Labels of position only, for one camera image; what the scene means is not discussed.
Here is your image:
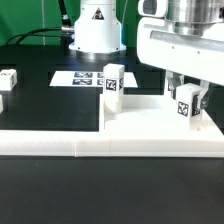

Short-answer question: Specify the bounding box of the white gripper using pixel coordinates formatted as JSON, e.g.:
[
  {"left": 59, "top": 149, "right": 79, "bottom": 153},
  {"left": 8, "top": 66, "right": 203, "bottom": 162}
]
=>
[{"left": 137, "top": 0, "right": 224, "bottom": 114}]

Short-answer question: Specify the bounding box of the white square table top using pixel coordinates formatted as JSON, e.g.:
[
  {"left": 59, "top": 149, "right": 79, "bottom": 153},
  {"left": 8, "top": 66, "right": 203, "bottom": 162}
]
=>
[{"left": 99, "top": 95, "right": 224, "bottom": 158}]

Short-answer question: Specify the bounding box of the white sheet with tags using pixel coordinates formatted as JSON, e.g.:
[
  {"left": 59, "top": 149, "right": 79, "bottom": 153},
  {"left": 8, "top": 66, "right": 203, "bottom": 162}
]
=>
[{"left": 49, "top": 70, "right": 139, "bottom": 89}]

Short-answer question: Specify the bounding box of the white L-shaped obstacle fence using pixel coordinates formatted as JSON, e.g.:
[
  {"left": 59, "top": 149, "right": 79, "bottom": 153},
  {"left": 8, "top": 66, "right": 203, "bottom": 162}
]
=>
[{"left": 0, "top": 98, "right": 224, "bottom": 158}]

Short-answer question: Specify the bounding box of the white part at left edge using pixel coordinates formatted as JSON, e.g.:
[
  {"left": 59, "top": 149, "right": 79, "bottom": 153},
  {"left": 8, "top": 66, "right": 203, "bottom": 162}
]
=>
[{"left": 0, "top": 95, "right": 4, "bottom": 114}]

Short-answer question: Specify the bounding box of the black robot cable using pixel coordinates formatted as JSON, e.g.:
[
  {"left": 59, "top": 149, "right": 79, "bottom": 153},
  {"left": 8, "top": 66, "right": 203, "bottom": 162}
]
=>
[{"left": 4, "top": 0, "right": 76, "bottom": 46}]

